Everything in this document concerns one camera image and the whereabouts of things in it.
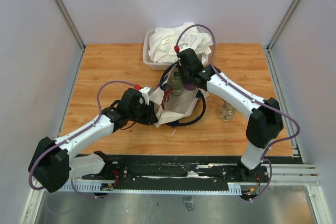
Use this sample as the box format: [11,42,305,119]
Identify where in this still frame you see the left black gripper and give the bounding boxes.
[128,99,158,125]

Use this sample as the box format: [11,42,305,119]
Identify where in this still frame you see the beige canvas tote bag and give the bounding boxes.
[150,63,209,127]

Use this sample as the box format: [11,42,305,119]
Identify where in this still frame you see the chang soda water bottle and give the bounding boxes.
[219,101,236,122]

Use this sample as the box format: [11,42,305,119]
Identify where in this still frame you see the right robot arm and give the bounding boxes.
[174,46,284,182]

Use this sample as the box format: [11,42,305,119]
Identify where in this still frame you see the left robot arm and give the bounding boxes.
[28,87,158,193]

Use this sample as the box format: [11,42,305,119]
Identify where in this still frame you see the red coke can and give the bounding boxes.
[161,89,170,109]

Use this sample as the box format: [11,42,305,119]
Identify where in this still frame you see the white plastic basket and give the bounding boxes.
[142,29,170,71]

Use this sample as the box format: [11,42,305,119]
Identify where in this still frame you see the white crumpled cloth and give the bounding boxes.
[149,22,213,63]

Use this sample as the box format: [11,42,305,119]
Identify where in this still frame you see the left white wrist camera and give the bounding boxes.
[134,84,153,104]

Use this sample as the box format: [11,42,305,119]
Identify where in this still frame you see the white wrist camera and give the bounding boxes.
[134,84,153,104]
[174,44,190,53]

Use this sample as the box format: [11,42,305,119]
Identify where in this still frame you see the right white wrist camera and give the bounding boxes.
[174,44,190,53]

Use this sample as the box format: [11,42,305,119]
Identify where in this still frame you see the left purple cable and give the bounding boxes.
[28,80,137,190]

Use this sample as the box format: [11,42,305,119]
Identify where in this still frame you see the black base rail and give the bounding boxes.
[80,154,269,195]

